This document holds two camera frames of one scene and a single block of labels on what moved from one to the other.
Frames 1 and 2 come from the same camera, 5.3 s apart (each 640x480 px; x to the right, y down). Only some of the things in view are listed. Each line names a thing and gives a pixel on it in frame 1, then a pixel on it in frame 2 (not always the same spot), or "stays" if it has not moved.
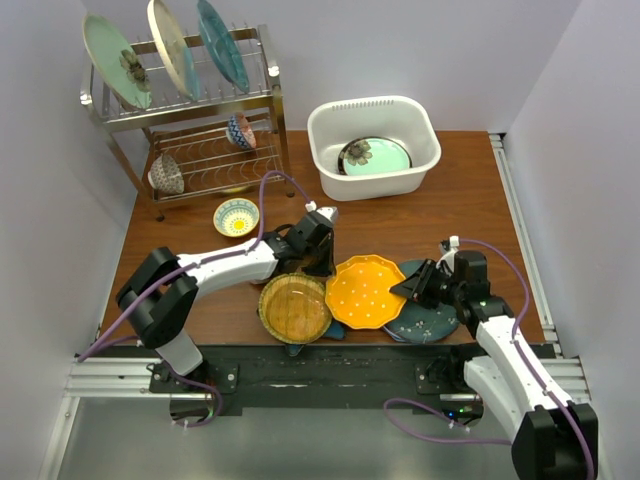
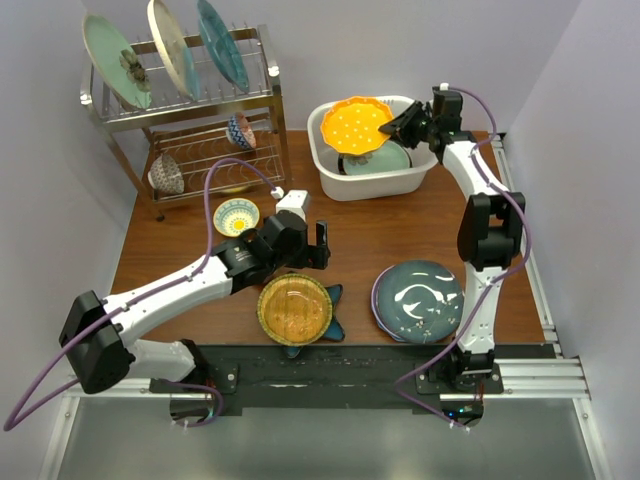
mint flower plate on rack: x=117 y=60 stays
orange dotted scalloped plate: x=358 y=294 -> x=351 y=125
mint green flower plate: x=374 y=156 stays
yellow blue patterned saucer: x=235 y=217 stays
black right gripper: x=412 y=286 -> x=395 y=127
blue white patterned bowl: x=240 y=132 stays
